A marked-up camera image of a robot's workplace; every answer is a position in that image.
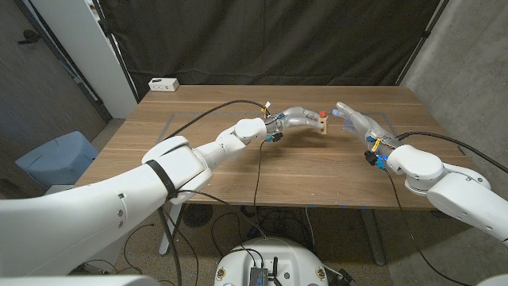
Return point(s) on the blue plastic bin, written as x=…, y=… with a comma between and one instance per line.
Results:
x=55, y=159

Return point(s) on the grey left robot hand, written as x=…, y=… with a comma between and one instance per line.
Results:
x=297, y=118

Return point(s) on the grey table leg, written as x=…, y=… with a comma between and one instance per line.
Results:
x=373, y=238

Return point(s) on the white table leg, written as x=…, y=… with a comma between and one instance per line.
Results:
x=166, y=238

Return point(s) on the black backdrop curtain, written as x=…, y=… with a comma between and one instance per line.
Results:
x=258, y=39

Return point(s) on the small wooden block with holes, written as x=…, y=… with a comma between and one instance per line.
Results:
x=323, y=124

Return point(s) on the white power strip box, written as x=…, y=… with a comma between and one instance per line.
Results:
x=163, y=84

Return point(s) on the round black floor fan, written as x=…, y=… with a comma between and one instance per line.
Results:
x=200, y=216

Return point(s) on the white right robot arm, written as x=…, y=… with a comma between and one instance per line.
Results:
x=448, y=186

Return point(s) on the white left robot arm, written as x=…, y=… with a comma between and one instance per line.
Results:
x=79, y=222

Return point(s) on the red-headed wooden screw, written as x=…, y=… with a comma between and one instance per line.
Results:
x=322, y=114

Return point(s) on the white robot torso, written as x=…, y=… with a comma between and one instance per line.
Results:
x=293, y=258

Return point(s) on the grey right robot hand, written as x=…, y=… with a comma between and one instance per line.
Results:
x=363, y=125

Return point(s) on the grey device on torso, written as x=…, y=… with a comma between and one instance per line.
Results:
x=259, y=277

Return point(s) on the white cabinet panel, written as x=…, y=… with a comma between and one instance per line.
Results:
x=91, y=51

